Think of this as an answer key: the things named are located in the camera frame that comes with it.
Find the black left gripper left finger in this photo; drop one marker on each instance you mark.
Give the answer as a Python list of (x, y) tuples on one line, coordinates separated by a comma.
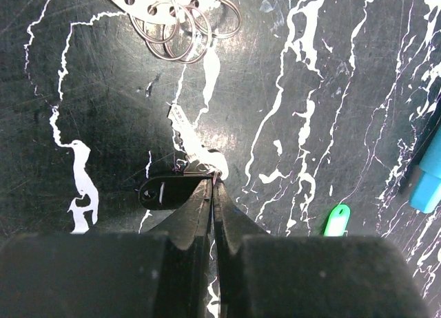
[(176, 252)]

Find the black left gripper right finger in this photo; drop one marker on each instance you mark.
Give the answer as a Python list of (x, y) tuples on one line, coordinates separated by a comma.
[(231, 225)]

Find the key with black tag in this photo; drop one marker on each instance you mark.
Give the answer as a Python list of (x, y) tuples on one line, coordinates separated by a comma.
[(168, 192)]

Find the blue toy microphone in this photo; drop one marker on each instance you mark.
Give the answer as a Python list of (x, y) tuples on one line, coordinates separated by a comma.
[(426, 194)]

